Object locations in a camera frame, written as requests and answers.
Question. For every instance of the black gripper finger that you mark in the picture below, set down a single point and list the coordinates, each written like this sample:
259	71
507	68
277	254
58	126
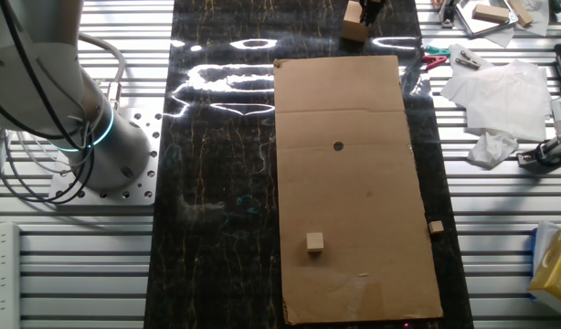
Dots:
380	4
368	13

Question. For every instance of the large wooden block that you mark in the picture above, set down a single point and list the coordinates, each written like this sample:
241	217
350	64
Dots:
351	27

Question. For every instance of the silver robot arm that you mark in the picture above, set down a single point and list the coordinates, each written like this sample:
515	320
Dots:
43	82

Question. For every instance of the rectangular wooden block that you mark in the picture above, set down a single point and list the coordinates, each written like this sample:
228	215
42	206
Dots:
490	13

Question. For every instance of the teal plastic clip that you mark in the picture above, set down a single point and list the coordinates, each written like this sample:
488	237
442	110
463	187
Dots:
438	50

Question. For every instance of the red plastic clip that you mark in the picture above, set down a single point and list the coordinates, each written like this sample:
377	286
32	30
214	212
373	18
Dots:
433	60

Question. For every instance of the metal tray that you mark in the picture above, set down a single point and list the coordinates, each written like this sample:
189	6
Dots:
472	28

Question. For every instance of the silver metal clip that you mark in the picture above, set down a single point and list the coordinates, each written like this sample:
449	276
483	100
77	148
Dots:
468	64
467	56

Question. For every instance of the small white tissue sheet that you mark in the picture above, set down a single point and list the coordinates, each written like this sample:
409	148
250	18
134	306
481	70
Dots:
458	69

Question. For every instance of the long wooden bar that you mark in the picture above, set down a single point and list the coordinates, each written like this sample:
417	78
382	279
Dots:
521	13

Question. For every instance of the large flat white tissue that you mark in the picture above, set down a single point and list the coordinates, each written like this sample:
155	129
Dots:
504	100

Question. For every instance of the crumpled white tissue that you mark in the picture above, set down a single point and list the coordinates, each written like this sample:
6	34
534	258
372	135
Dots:
490	148

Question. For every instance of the brown cardboard sheet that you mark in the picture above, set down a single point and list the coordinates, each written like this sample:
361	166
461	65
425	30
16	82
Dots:
353	205

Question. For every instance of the small wooden cube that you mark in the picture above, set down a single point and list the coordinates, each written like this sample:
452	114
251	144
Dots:
436	227
314	242

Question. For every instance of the black marble pattern mat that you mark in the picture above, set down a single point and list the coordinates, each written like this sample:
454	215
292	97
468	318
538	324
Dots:
216	183

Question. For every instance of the yellow tissue box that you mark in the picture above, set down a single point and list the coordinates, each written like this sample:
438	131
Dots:
557	274

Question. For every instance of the white power strip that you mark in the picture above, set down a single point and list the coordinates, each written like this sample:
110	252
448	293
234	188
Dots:
4	274

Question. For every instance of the silver metal bracket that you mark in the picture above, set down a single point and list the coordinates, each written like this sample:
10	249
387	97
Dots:
448	16

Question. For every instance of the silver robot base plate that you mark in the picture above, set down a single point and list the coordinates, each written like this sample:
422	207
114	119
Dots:
143	183

